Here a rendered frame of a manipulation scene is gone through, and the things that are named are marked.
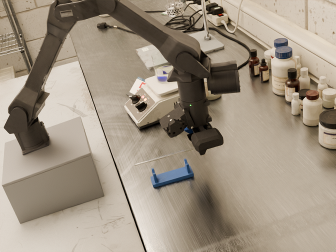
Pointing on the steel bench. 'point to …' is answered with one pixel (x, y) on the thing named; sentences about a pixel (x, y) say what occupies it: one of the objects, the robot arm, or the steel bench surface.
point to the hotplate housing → (160, 105)
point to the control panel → (139, 102)
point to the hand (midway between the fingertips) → (200, 141)
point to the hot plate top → (169, 87)
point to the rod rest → (171, 175)
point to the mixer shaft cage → (174, 8)
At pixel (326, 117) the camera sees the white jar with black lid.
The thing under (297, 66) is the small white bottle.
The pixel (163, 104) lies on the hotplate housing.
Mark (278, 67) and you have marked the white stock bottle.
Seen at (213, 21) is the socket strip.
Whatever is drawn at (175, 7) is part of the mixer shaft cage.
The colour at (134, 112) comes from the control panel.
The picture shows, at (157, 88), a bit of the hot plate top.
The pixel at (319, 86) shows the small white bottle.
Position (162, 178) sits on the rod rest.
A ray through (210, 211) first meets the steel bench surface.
